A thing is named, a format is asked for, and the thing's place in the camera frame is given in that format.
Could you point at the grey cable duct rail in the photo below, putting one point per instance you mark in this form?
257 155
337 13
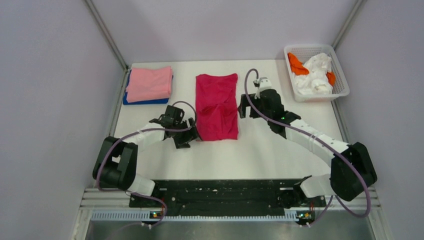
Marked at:
148 216

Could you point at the magenta t shirt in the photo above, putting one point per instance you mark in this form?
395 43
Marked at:
216 107

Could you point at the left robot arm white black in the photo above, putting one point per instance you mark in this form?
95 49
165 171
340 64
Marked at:
116 165

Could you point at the white plastic basket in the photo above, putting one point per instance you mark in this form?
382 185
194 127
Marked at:
305 51

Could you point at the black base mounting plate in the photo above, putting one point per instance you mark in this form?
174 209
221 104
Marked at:
227 198

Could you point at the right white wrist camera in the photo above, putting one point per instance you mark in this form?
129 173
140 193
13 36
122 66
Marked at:
261 84

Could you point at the folded blue t shirt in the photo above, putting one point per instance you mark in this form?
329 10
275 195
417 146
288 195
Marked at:
142 102

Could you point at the white t shirt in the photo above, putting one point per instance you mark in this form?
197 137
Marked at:
314 84

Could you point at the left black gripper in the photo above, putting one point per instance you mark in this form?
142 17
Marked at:
189 135

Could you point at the orange t shirt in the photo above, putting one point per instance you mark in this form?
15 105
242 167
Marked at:
320 63

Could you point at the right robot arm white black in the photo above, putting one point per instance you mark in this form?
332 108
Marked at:
351 169

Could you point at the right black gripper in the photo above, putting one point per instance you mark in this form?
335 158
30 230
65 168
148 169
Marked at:
242 108

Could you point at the folded pink t shirt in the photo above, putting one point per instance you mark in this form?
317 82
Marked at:
149 82

